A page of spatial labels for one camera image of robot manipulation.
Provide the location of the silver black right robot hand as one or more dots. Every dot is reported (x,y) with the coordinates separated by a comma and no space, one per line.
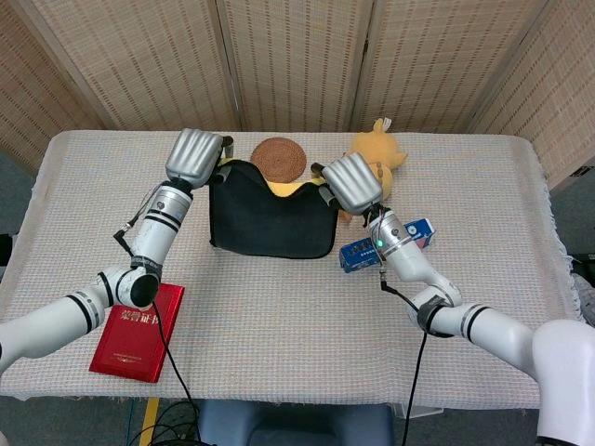
(353,183)

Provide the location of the yellow plush toy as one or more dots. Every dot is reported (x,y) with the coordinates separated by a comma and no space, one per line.
(376,144)

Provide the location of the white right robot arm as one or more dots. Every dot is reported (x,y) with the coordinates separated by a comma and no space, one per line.
(488,325)

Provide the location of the red certificate book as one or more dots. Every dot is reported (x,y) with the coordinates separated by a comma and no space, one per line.
(135,344)

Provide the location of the yellow cloth with black trim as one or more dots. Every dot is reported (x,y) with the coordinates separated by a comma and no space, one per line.
(269,227)

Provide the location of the blue cookie box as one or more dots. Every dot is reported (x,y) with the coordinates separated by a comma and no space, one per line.
(358,256)

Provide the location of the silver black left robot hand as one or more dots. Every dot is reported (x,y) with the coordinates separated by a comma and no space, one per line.
(190,155)

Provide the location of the white waffle tablecloth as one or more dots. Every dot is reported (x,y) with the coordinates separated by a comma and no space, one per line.
(279,316)

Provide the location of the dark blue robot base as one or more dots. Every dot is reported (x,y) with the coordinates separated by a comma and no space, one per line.
(297,423)

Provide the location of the woven folding screen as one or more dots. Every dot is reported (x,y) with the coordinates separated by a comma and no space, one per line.
(139,56)

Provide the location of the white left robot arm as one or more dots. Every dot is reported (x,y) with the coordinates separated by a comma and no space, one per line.
(153,232)

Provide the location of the brown woven round coaster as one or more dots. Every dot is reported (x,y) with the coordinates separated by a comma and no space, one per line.
(279,158)

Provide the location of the orange translucent plastic cup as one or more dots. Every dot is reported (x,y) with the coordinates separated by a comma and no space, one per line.
(346,216)

